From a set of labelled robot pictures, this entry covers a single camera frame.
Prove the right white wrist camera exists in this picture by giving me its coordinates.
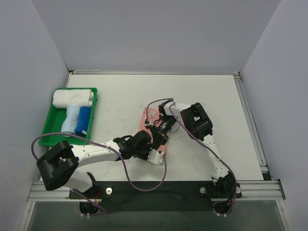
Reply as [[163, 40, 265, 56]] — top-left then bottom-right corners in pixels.
[[144, 120, 154, 129]]

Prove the rolled dark blue towel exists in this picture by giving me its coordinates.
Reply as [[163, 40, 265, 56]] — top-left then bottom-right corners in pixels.
[[75, 106, 91, 135]]

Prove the pink towel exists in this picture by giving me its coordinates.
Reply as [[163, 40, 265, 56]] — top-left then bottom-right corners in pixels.
[[139, 107, 166, 143]]

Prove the light blue towel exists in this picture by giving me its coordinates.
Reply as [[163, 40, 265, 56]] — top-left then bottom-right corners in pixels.
[[61, 105, 80, 137]]

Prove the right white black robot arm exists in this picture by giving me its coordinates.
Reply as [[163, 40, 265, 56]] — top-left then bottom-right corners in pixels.
[[145, 98, 237, 197]]

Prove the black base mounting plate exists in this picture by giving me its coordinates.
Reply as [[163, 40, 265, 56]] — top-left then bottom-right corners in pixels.
[[69, 180, 242, 214]]

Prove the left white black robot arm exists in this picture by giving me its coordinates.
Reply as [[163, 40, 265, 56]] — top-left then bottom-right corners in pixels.
[[37, 130, 152, 198]]

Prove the aluminium front rail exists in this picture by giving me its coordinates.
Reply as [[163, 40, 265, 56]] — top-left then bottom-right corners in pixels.
[[27, 180, 285, 202]]

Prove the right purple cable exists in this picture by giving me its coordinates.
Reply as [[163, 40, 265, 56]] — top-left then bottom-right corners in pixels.
[[145, 97, 238, 215]]

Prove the rolled white towel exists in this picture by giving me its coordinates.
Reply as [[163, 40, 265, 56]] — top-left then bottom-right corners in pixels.
[[52, 89, 94, 109]]

